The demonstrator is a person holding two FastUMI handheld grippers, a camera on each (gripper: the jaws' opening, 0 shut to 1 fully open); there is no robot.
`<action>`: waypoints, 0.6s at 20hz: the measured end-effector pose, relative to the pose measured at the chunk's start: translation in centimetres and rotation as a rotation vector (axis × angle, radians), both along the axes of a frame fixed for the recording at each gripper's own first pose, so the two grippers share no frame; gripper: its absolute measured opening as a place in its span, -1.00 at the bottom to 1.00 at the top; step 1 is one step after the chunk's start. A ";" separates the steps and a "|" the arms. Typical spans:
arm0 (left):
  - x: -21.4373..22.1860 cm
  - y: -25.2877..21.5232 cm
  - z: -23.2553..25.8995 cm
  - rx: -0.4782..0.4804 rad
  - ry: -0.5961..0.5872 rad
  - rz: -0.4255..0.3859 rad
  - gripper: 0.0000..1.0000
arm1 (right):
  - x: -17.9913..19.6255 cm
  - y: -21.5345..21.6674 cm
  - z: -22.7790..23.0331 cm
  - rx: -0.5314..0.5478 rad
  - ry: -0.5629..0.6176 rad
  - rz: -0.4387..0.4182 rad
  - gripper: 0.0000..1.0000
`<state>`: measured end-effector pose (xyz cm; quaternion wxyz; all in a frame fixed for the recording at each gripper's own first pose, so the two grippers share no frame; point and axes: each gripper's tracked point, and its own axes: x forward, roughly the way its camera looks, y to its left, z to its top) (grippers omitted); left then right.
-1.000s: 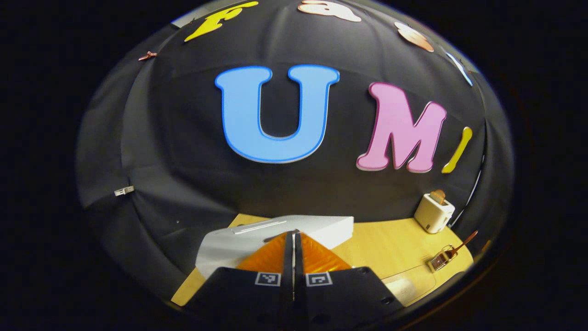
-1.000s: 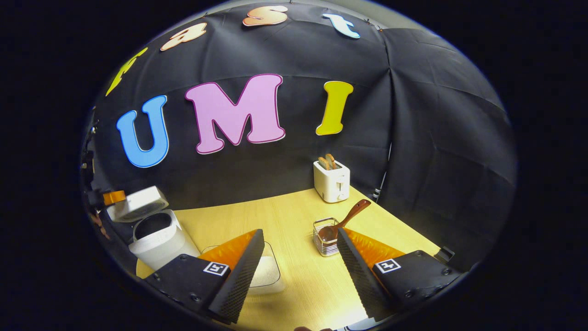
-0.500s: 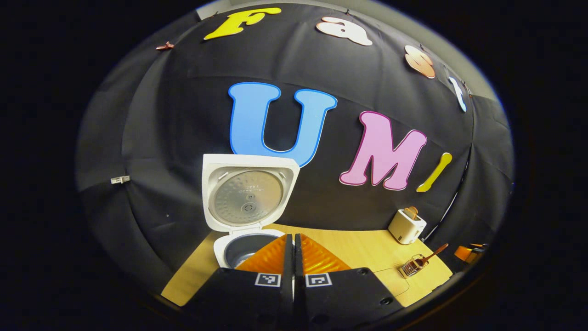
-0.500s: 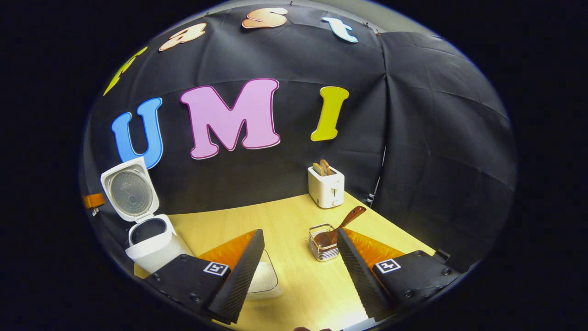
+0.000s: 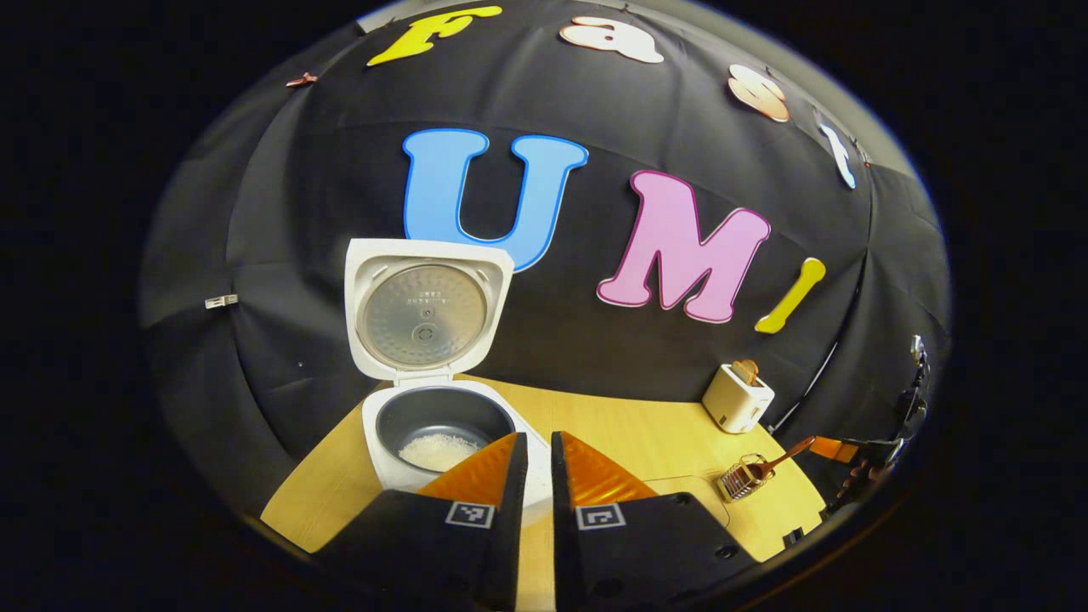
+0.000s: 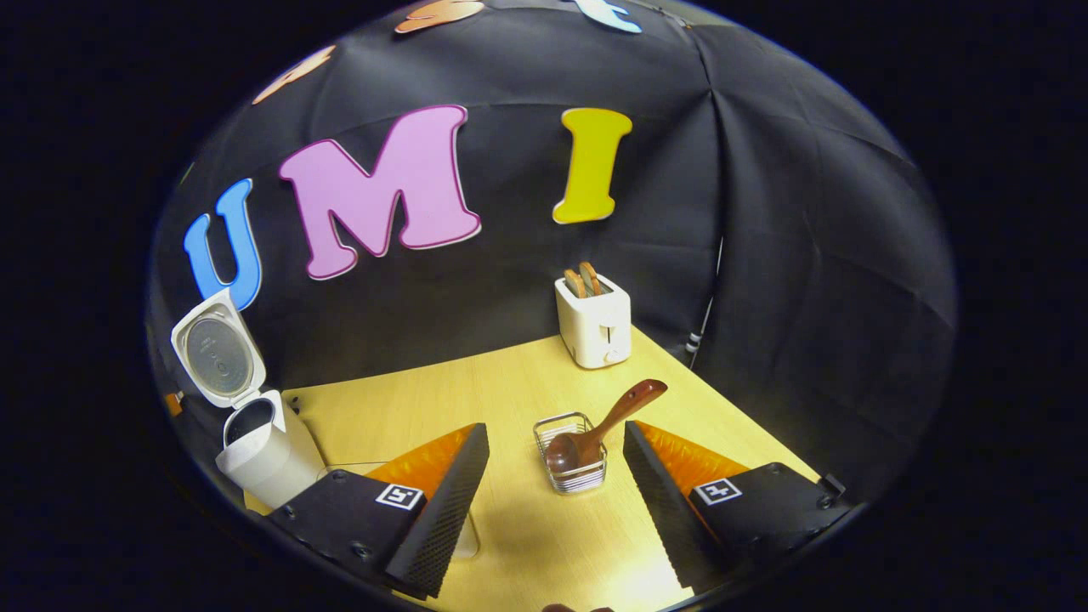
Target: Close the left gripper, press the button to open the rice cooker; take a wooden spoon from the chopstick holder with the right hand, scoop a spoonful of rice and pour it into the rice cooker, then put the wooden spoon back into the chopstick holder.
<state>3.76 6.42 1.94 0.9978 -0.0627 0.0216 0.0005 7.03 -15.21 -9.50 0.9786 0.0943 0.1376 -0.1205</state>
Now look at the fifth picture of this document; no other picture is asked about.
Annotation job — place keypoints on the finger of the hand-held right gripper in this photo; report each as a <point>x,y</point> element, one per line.
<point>833,450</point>

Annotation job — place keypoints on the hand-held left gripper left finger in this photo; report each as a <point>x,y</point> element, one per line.
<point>512,510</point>

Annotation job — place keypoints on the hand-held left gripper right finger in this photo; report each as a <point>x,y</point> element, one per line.
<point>563,527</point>

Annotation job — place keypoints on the brown wooden spoon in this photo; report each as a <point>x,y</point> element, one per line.
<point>778,459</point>

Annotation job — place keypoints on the white rice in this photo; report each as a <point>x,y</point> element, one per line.
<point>438,450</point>

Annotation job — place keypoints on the white rice cooker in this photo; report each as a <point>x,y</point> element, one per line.
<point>425,314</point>

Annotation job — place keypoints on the small black block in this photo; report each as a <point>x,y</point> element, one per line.
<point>792,535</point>

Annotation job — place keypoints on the white toaster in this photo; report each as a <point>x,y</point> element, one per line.
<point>735,404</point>

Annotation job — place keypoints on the brown toast slice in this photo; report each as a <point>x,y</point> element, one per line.
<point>745,371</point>

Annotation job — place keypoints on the black backdrop cloth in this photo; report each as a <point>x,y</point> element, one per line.
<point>595,340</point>

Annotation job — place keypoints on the white cloth clip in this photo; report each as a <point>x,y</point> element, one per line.
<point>221,301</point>

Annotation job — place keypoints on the copper cloth clip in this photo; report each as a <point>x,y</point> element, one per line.
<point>302,80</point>

